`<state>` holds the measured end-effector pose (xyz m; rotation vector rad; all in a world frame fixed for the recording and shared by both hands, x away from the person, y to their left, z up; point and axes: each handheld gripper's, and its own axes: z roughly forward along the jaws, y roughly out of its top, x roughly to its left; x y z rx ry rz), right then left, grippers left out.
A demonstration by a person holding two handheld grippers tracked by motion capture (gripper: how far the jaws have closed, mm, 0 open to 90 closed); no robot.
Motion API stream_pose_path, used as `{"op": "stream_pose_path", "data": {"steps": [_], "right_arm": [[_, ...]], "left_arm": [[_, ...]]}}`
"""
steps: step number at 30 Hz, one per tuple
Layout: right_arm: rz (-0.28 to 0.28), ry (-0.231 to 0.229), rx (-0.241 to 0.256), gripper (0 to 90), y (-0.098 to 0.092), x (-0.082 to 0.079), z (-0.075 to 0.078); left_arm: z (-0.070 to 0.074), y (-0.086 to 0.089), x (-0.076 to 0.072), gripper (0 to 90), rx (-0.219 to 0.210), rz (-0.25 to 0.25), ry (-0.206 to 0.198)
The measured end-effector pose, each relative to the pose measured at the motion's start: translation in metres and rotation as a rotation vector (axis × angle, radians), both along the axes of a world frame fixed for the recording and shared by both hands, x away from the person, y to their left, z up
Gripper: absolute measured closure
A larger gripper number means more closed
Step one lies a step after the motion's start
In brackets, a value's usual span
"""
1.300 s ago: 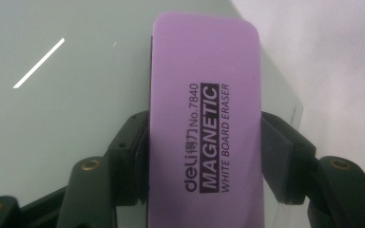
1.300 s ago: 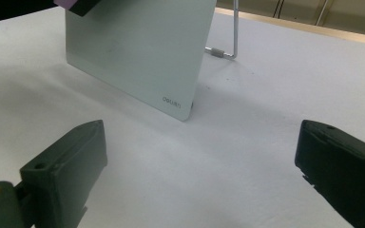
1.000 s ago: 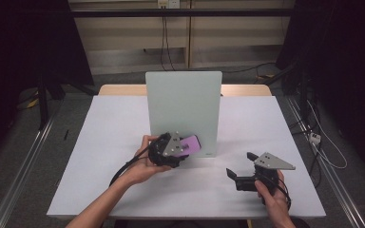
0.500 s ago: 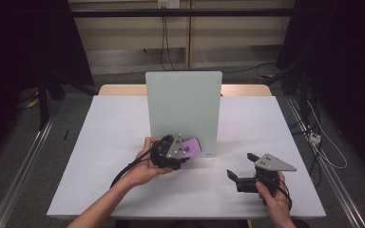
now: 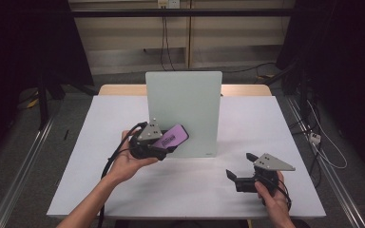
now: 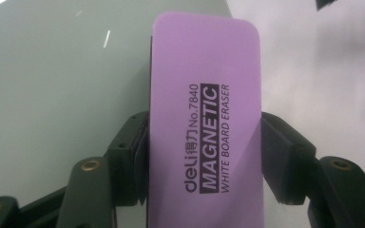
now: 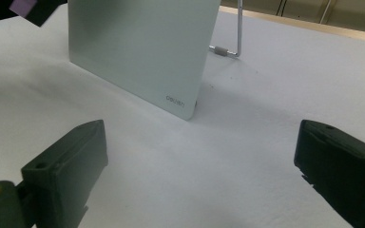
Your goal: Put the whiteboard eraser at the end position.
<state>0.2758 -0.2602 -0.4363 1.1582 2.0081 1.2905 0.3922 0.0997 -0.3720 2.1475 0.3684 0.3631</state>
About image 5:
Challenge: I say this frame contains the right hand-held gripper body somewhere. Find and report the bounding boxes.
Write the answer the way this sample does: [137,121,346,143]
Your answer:
[235,153,297,194]

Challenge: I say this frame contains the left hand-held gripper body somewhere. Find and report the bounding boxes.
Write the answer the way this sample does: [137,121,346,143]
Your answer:
[128,118,172,162]

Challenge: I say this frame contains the purple whiteboard eraser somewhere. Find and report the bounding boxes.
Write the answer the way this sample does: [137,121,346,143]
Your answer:
[152,123,190,149]

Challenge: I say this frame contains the white whiteboard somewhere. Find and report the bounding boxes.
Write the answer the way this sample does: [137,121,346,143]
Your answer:
[144,70,223,159]

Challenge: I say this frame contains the person's right hand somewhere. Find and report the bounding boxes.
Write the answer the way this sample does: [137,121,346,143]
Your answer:
[254,170,291,220]

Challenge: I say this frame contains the person's left hand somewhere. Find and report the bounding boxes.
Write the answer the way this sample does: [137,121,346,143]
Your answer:
[107,129,160,185]

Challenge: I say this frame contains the white table cover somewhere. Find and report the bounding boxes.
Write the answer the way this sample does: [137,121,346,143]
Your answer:
[47,95,327,220]

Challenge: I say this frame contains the white power strip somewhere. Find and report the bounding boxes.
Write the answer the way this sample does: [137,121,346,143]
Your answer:
[309,132,322,145]

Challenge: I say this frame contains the black metal stand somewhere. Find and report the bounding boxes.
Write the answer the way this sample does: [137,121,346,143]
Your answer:
[265,60,313,120]

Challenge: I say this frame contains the yellow floor tape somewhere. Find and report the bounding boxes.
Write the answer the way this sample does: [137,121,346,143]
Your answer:
[26,91,40,109]

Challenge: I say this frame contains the black horizontal metal bar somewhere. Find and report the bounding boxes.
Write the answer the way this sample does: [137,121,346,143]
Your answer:
[70,8,297,18]

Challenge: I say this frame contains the black curtain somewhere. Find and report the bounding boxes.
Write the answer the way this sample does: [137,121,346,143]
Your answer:
[0,0,95,167]
[276,0,365,183]

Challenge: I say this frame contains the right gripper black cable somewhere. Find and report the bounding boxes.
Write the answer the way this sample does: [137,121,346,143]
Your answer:
[276,177,293,212]

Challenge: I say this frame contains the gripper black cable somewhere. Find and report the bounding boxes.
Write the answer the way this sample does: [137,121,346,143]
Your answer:
[96,121,148,228]
[276,177,293,212]

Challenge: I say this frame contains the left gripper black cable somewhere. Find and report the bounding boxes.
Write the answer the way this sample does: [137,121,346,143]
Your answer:
[96,121,148,228]

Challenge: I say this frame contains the aluminium floor rail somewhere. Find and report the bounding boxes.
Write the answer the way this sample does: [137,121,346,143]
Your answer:
[285,95,365,228]
[0,116,57,228]

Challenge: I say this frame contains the white floor cable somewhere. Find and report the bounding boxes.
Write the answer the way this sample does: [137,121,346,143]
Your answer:
[306,100,348,170]

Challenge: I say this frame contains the black floor cable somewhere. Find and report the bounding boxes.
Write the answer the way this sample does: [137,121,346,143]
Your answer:
[221,62,278,74]

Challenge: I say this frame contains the black hanging cables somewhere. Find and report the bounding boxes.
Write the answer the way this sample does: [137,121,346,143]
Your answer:
[160,16,176,72]

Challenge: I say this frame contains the white wall outlet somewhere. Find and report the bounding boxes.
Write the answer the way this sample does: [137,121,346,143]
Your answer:
[157,0,182,10]

